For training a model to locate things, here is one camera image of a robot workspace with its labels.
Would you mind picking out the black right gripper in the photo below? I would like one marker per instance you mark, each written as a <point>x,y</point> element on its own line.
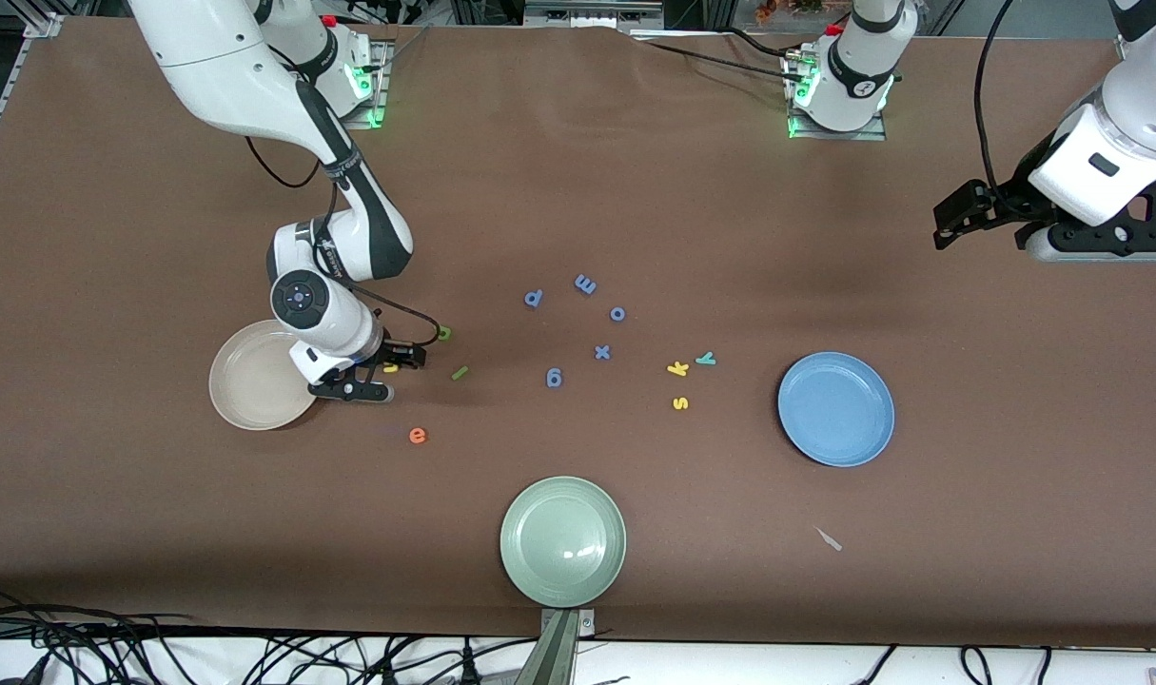
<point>394,353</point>

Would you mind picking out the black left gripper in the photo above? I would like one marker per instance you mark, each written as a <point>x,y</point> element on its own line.
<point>1013,195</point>

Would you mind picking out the yellow letter k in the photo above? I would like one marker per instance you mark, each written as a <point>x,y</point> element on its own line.
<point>677,369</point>

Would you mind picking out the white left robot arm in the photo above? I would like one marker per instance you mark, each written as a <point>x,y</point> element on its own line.
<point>1144,105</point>

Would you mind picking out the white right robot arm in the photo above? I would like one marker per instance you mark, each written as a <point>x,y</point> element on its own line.
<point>216,67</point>

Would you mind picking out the blue letter a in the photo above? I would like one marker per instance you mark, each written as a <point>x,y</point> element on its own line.
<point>536,301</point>

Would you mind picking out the beige round plate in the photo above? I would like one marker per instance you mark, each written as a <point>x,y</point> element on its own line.
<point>254,385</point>

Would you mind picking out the blue letter m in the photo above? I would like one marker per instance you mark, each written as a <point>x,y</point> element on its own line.
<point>585,284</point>

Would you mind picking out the brown table cover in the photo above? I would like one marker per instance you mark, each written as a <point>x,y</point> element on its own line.
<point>578,190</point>

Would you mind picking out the green round plate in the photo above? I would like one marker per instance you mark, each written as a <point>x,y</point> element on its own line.
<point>563,541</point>

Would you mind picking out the blue round plate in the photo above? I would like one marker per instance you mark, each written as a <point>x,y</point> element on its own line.
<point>835,409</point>

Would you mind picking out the orange background object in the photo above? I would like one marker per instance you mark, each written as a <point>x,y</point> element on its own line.
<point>792,6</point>

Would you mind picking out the white tape scrap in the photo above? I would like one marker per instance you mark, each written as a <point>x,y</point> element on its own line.
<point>829,539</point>

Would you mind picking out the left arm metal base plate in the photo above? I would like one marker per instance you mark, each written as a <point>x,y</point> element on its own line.
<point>863,136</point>

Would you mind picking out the aluminium table corner rail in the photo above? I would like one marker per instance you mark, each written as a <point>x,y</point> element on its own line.
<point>43,27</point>
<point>1124,48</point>

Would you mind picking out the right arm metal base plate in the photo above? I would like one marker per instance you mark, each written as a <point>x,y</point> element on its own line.
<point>382,90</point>

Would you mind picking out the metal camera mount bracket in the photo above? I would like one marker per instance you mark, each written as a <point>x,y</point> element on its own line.
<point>558,656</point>

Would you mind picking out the aluminium profile frame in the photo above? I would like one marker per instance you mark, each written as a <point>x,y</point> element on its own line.
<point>592,11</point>

